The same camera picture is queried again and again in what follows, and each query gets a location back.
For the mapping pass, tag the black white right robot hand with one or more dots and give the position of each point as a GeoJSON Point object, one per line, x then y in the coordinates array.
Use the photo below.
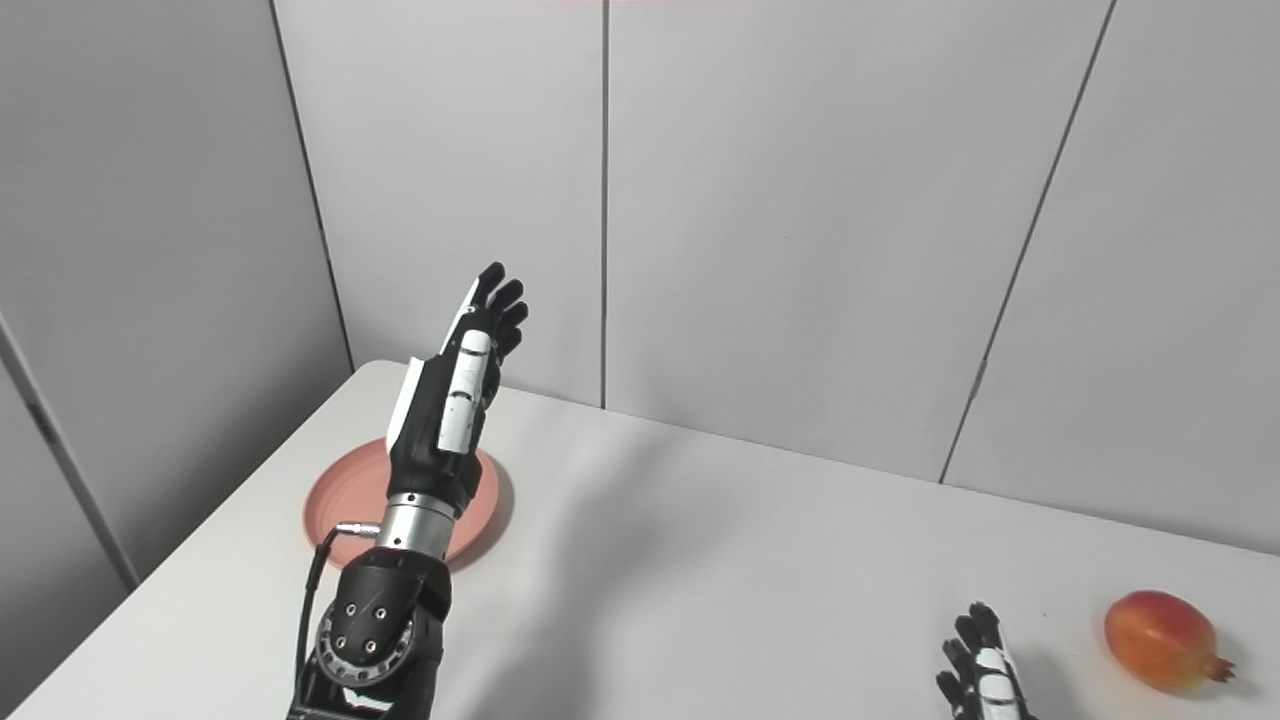
{"type": "Point", "coordinates": [985, 675]}

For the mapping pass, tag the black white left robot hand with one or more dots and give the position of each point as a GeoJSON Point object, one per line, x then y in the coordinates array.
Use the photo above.
{"type": "Point", "coordinates": [430, 440]}

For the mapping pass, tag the pink round plate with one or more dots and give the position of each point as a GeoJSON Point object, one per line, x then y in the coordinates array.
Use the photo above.
{"type": "Point", "coordinates": [350, 500]}

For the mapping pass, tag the red yellow pomegranate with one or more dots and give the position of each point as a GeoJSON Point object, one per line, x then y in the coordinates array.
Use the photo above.
{"type": "Point", "coordinates": [1160, 640]}

